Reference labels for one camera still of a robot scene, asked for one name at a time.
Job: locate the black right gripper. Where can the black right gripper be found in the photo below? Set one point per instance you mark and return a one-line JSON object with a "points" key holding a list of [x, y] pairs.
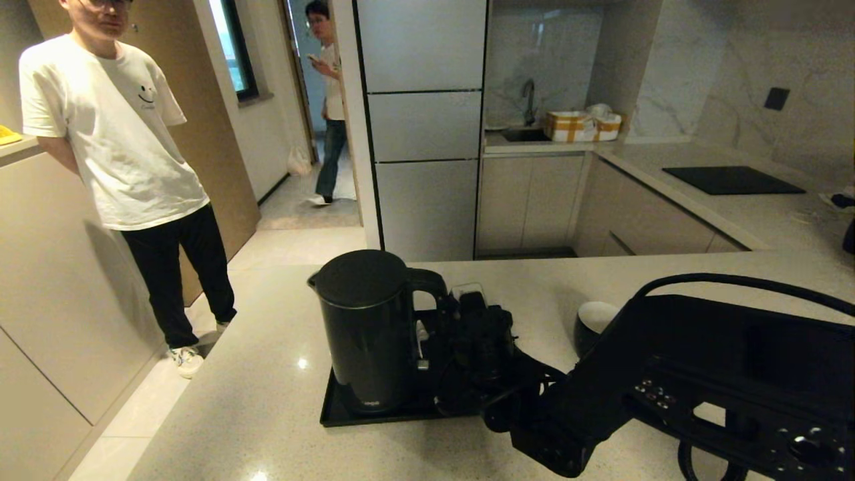
{"points": [[484, 347]]}

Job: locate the black electric kettle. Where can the black electric kettle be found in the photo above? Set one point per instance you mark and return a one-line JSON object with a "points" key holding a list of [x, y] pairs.
{"points": [[364, 334]]}

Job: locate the black mug white inside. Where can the black mug white inside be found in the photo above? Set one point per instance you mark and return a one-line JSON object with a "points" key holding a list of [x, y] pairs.
{"points": [[594, 315]]}

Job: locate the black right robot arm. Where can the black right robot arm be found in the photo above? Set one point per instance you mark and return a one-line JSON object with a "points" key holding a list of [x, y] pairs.
{"points": [[701, 374]]}

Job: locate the black rectangular serving tray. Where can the black rectangular serving tray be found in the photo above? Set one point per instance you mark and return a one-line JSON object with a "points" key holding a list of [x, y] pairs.
{"points": [[374, 419]]}

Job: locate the beige kitchen counter cabinets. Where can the beige kitchen counter cabinets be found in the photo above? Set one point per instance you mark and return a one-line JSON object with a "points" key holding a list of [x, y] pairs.
{"points": [[541, 200]]}

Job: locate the silver refrigerator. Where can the silver refrigerator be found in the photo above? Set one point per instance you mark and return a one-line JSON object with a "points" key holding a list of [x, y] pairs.
{"points": [[427, 127]]}

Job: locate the dark kitchen sink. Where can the dark kitchen sink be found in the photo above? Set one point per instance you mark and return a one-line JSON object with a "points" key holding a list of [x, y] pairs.
{"points": [[524, 135]]}

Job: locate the white plastic bag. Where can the white plastic bag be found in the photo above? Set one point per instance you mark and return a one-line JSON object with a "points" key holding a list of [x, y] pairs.
{"points": [[300, 164]]}

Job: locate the white box with yellow tape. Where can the white box with yellow tape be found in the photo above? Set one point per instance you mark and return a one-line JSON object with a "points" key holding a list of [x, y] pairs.
{"points": [[608, 127], [568, 127]]}

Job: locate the metal kitchen faucet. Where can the metal kitchen faucet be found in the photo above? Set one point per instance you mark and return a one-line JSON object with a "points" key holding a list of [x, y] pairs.
{"points": [[529, 100]]}

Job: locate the crumpled white bag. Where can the crumpled white bag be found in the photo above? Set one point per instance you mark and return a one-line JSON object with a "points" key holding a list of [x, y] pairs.
{"points": [[599, 110]]}

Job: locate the person in blue jeans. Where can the person in blue jeans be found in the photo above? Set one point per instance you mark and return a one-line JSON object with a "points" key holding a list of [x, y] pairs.
{"points": [[332, 87]]}

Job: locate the light wooden door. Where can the light wooden door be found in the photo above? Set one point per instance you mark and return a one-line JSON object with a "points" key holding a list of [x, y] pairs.
{"points": [[214, 153]]}

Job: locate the black induction cooktop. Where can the black induction cooktop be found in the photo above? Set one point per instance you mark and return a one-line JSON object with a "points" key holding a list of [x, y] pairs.
{"points": [[735, 180]]}

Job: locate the dark framed window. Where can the dark framed window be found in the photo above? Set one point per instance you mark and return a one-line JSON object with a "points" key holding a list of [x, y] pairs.
{"points": [[235, 60]]}

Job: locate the person in smiley white t-shirt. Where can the person in smiley white t-shirt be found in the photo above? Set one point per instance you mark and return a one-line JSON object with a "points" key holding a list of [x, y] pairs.
{"points": [[120, 133]]}

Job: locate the white power strip with plug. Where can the white power strip with plug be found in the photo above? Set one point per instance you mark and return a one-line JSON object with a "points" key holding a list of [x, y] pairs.
{"points": [[843, 199]]}

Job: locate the white storage cabinet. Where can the white storage cabinet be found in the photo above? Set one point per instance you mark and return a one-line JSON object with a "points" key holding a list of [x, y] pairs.
{"points": [[40, 300]]}

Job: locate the yellow object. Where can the yellow object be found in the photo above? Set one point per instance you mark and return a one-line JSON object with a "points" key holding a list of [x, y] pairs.
{"points": [[8, 135]]}

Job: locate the dark wall socket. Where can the dark wall socket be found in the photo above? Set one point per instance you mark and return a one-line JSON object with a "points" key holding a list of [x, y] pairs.
{"points": [[777, 99]]}

